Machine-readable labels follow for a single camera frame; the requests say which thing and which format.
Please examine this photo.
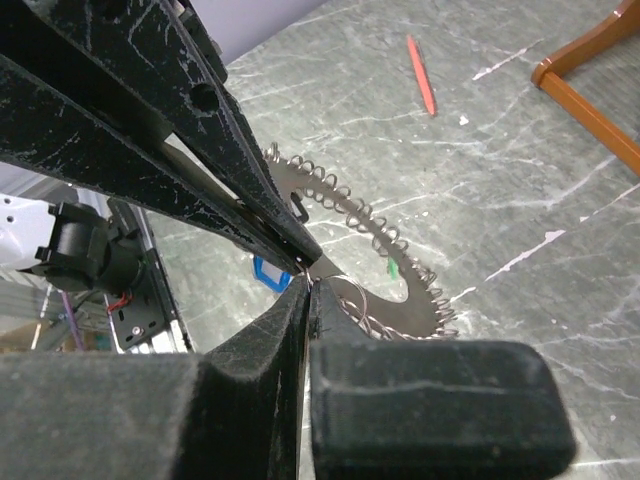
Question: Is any red pen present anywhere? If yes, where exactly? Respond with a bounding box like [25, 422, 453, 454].
[407, 35, 437, 117]

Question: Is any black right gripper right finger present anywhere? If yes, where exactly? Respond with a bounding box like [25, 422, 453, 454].
[309, 281, 576, 479]

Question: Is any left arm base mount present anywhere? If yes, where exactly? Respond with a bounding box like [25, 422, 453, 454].
[105, 199, 193, 354]

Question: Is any green key tag on disc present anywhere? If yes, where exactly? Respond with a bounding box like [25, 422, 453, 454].
[387, 257, 399, 279]

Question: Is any wooden shelf rack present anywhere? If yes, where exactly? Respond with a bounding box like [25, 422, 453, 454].
[531, 1, 639, 173]

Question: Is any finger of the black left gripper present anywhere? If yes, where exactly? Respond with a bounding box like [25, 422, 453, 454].
[44, 1, 322, 265]
[1, 57, 305, 273]

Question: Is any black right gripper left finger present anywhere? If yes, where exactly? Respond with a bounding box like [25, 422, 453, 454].
[1, 279, 310, 479]

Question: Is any blue key tag on disc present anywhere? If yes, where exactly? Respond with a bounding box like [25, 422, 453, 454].
[252, 256, 291, 294]

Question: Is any black key tag on disc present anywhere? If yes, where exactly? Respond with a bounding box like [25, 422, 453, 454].
[290, 192, 309, 224]

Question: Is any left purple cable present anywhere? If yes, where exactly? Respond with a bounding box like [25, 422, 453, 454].
[59, 289, 84, 354]

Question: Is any grey keyring disc with rings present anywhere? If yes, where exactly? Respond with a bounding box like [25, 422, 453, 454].
[264, 143, 459, 341]

